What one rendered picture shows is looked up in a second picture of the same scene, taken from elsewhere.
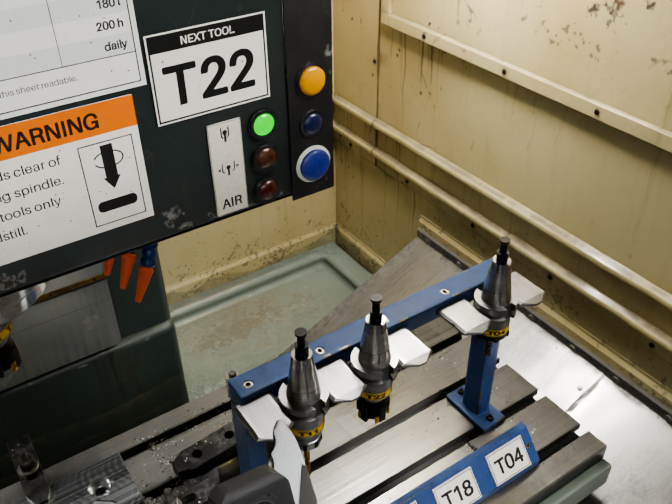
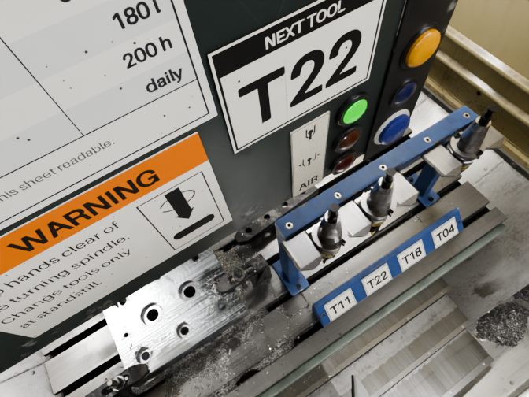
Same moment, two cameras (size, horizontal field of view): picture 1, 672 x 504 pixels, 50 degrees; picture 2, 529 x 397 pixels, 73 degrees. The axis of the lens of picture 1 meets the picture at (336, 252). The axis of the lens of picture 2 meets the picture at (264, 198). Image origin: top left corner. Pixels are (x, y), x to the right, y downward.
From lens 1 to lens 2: 40 cm
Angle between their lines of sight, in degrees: 27
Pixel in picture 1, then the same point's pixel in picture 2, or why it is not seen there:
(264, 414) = (302, 248)
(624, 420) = (514, 192)
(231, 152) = (314, 146)
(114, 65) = (167, 107)
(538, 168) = (492, 11)
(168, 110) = (246, 134)
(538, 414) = (462, 194)
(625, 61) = not seen: outside the picture
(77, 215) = (152, 251)
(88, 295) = not seen: hidden behind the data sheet
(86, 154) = (149, 207)
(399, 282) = not seen: hidden behind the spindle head
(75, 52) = (98, 110)
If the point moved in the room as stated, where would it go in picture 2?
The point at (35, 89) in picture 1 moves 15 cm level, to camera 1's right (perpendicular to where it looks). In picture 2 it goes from (50, 175) to (423, 167)
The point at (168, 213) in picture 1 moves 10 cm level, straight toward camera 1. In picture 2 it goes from (246, 213) to (279, 348)
